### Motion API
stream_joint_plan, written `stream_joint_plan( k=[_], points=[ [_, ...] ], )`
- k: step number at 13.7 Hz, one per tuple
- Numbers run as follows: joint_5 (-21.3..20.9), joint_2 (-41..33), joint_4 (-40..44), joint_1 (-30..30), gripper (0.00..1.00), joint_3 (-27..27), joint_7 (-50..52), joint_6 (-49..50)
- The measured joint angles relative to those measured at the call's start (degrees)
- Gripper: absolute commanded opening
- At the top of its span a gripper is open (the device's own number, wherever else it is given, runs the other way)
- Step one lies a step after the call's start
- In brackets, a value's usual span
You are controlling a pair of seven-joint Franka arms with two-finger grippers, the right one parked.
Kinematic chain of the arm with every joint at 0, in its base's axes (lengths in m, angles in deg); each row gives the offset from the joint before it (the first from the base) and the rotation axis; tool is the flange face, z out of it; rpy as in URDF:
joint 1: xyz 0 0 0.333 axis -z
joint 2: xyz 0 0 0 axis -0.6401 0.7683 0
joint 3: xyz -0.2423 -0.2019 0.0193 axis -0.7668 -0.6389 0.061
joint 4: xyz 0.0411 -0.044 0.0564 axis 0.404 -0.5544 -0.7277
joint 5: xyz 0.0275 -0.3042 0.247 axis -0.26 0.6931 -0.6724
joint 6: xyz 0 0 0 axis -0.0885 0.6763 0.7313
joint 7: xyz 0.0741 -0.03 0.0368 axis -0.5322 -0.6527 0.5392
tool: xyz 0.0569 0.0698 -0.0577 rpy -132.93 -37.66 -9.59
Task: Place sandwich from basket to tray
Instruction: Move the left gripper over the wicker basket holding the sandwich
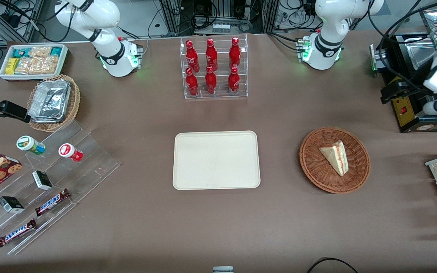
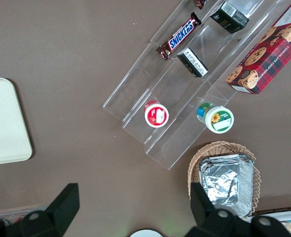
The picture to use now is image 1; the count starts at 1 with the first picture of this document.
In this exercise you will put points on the triangular sandwich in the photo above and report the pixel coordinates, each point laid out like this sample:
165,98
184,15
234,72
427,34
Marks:
335,157

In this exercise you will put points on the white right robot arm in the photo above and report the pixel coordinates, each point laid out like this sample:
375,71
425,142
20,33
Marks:
114,57

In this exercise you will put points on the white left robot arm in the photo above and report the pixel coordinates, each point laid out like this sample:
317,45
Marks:
323,53

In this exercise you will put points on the light wicker basket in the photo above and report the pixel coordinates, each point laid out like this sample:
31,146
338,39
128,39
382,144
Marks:
74,102

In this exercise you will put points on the brown wicker basket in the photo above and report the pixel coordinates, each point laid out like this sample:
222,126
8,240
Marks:
313,167

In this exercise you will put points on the beige plastic tray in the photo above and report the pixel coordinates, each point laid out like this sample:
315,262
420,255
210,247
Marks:
216,160

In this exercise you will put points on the black food warmer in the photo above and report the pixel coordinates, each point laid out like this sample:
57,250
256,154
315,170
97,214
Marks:
406,113

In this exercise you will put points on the steel warmer pan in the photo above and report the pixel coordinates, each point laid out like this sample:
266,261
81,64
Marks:
423,55

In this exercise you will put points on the white plastic snack bin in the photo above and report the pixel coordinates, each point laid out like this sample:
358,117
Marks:
4,74

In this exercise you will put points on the green-lidded cup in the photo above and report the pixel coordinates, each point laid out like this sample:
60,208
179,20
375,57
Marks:
29,144

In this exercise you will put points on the aluminium foil container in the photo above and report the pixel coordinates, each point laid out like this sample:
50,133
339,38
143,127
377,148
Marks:
49,100

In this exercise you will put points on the yellow snack packet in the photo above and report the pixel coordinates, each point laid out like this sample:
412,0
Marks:
11,65

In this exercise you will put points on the clear bag of crackers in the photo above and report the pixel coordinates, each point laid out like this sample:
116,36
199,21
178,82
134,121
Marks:
40,52
38,65

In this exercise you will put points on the teal snack packet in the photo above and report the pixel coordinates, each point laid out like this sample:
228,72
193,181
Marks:
21,52
56,51

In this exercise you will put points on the red-lidded cup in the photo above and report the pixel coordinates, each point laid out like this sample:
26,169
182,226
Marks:
69,151

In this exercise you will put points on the small black box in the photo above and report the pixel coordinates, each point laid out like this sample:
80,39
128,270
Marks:
42,180
11,204

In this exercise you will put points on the clear acrylic stepped display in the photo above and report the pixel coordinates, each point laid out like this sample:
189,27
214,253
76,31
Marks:
85,167

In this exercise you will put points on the snickers bar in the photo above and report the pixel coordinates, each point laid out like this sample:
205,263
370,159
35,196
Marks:
16,233
51,202

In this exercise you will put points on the red cola bottle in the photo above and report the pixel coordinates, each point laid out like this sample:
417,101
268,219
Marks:
191,84
210,82
233,82
192,57
235,53
211,55

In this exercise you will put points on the clear acrylic bottle rack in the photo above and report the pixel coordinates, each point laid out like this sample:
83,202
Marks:
220,96

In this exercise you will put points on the white power strip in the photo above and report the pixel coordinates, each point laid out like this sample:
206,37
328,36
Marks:
221,27

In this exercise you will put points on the small grey device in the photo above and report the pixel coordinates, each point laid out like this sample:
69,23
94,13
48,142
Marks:
223,269

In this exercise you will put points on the aluminium frame rack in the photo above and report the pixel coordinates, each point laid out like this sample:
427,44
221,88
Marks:
222,9
32,15

